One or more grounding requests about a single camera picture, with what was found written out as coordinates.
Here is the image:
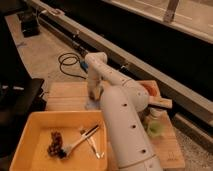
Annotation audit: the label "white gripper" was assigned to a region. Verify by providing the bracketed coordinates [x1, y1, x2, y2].
[87, 73, 101, 100]

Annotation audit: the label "light blue sponge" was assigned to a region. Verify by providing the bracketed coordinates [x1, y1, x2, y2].
[85, 99, 100, 110]

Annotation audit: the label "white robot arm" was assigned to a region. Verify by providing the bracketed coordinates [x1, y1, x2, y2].
[85, 52, 163, 171]

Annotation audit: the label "blue connector box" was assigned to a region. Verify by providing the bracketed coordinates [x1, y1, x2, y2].
[80, 60, 88, 73]

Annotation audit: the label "wooden block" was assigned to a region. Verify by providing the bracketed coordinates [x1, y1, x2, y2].
[148, 96, 172, 109]

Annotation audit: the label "metal tongs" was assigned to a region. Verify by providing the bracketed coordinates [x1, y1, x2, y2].
[80, 128, 104, 159]

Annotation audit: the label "green cup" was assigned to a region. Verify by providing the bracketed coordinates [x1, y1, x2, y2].
[146, 121, 164, 137]

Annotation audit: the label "dark brown food clump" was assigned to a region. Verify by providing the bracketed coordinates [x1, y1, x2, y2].
[47, 131, 65, 159]

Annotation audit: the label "black box device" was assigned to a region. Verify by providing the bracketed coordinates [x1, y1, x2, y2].
[18, 12, 40, 37]

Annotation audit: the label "yellow plastic tray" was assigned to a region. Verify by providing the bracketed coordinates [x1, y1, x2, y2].
[9, 111, 107, 171]

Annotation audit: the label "grey metal rail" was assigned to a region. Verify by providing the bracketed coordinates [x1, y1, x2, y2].
[24, 0, 213, 127]

